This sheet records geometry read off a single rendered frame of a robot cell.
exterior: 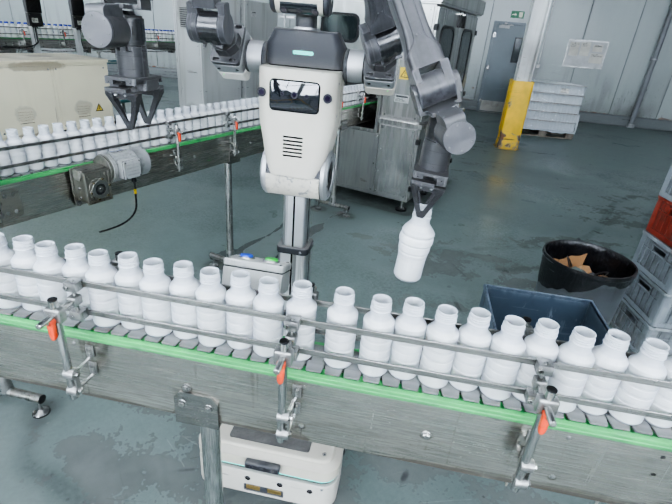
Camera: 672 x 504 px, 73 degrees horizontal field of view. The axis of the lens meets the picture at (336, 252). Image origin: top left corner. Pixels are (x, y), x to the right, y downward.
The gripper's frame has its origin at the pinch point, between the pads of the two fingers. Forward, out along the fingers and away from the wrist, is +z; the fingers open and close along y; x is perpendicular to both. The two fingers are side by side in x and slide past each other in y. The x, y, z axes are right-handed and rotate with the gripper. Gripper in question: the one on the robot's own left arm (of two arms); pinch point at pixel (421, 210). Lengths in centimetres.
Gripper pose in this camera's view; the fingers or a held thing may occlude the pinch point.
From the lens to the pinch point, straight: 94.9
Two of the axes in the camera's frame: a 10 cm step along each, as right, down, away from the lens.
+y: 2.3, -4.0, 8.9
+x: -9.6, -2.4, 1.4
